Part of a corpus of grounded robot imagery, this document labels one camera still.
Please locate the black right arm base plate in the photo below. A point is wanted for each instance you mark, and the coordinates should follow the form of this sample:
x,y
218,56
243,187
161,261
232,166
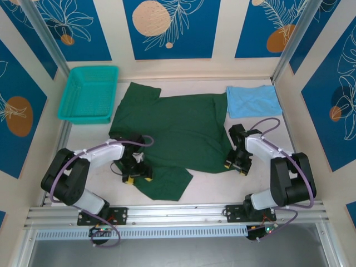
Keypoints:
x,y
233,212

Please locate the aluminium frame post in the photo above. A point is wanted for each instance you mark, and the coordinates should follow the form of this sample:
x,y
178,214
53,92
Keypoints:
x,y
294,36
50,41

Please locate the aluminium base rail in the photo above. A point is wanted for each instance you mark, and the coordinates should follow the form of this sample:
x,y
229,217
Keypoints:
x,y
178,212

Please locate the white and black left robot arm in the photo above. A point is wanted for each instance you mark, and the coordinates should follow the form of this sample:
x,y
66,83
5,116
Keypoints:
x,y
66,178

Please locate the teal plastic mesh basket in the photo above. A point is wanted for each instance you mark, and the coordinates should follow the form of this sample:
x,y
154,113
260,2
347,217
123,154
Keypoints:
x,y
89,94

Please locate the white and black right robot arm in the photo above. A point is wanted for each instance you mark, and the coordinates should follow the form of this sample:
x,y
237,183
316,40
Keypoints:
x,y
292,180

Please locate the light blue folded t-shirt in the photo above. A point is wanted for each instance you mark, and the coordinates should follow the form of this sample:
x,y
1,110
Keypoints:
x,y
250,100

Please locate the blue floral wall panel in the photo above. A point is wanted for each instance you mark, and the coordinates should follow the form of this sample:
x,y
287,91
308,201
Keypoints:
x,y
19,111
25,36
328,25
172,27
83,30
331,111
258,27

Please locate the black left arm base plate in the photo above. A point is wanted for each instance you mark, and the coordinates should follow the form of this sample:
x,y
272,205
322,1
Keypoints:
x,y
122,215

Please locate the grey metal sheet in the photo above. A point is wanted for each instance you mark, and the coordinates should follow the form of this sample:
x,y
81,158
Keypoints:
x,y
178,253

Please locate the dark green t-shirt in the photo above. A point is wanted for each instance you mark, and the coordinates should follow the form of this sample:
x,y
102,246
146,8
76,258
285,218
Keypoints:
x,y
180,125

